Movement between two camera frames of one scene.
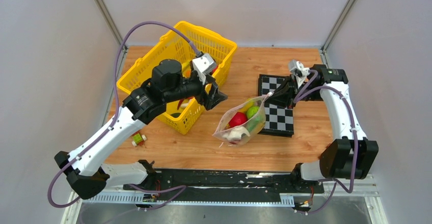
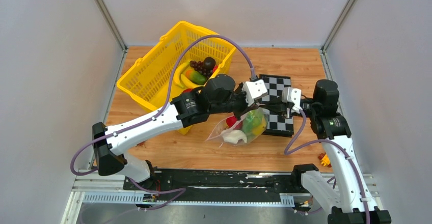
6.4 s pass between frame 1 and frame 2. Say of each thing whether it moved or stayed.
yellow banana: moved
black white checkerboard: stayed
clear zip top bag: moved
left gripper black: moved
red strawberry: stayed
